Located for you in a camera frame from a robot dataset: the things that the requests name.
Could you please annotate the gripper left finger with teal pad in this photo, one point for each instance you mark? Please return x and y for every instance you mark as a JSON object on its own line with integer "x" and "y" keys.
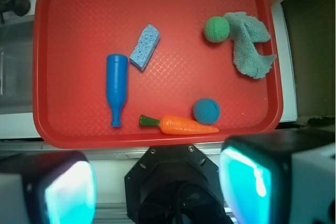
{"x": 54, "y": 187}

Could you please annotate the black octagonal mount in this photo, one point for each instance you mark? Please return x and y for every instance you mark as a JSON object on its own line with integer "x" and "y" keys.
{"x": 174, "y": 184}

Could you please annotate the light blue sponge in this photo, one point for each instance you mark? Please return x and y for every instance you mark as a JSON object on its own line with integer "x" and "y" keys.
{"x": 145, "y": 47}

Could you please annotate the green textured ball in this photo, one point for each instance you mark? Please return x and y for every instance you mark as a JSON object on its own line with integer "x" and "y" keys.
{"x": 216, "y": 29}

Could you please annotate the blue-grey textured cloth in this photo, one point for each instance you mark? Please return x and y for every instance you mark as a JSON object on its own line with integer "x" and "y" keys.
{"x": 245, "y": 32}

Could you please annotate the blue toy bottle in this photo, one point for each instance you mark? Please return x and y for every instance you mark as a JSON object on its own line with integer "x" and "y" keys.
{"x": 116, "y": 86}

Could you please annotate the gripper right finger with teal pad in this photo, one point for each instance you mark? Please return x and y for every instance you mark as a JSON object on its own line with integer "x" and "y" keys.
{"x": 287, "y": 176}

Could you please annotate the red plastic tray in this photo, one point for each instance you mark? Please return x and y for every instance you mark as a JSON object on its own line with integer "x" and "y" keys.
{"x": 72, "y": 39}

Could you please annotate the black knob fixture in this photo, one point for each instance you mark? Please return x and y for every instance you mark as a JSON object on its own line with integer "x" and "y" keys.
{"x": 18, "y": 7}

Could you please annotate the blue textured ball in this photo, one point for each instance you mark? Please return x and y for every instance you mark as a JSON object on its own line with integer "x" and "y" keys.
{"x": 206, "y": 111}

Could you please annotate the orange toy carrot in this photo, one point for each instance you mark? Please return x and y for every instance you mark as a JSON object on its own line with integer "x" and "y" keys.
{"x": 175, "y": 125}

